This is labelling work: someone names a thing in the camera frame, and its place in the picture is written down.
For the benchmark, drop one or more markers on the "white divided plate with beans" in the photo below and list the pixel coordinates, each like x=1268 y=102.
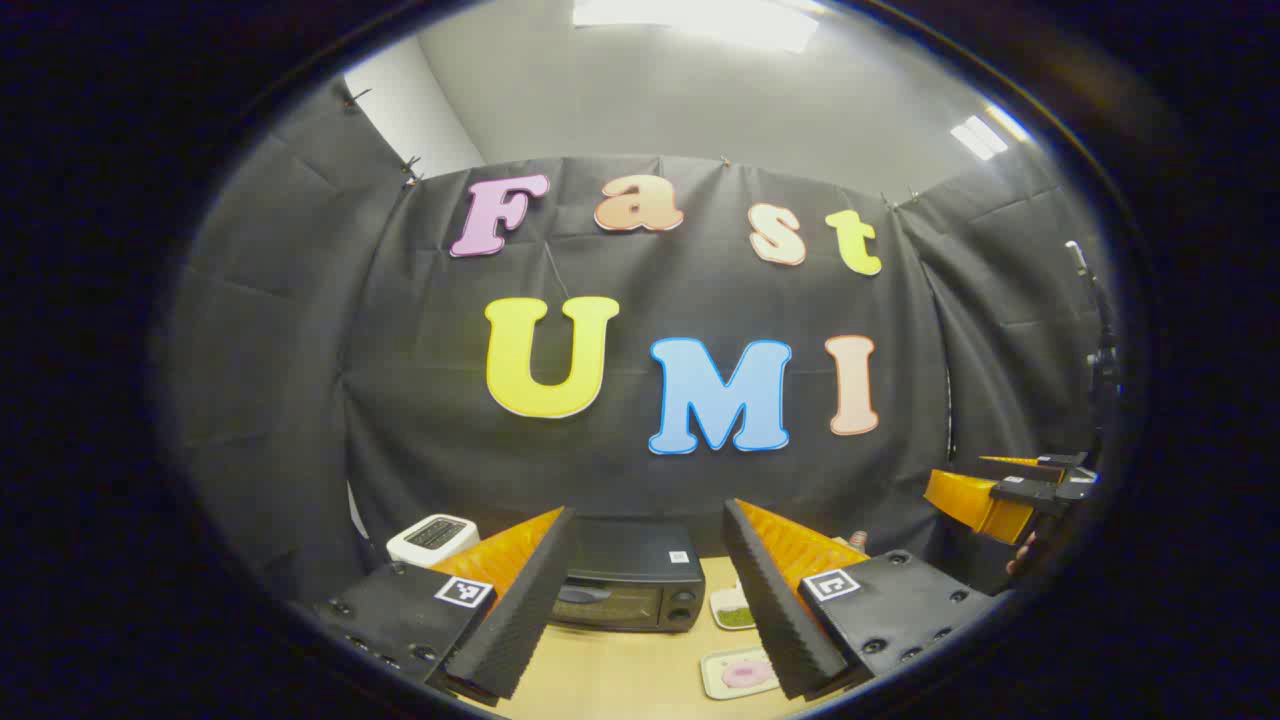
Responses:
x=733 y=608

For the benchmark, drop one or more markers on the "pink donut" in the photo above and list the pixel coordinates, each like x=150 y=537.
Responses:
x=747 y=673

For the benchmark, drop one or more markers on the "large ceiling light panel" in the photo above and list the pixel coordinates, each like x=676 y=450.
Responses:
x=700 y=20

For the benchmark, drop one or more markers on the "small clear bottle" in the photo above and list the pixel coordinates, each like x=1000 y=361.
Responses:
x=858 y=541

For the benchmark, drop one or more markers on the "small ceiling light panel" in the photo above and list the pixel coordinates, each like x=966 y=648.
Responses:
x=985 y=135

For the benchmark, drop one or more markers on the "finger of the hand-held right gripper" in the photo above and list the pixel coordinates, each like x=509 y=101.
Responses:
x=975 y=505
x=1040 y=461

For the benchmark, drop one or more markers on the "black backdrop cloth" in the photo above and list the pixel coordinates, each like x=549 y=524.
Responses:
x=640 y=300

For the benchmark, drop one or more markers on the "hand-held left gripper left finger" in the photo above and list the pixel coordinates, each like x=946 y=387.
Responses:
x=520 y=610

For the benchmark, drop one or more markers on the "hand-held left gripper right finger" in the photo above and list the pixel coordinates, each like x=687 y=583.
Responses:
x=775 y=610

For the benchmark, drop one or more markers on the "black electric oven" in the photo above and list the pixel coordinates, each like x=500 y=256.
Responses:
x=625 y=570

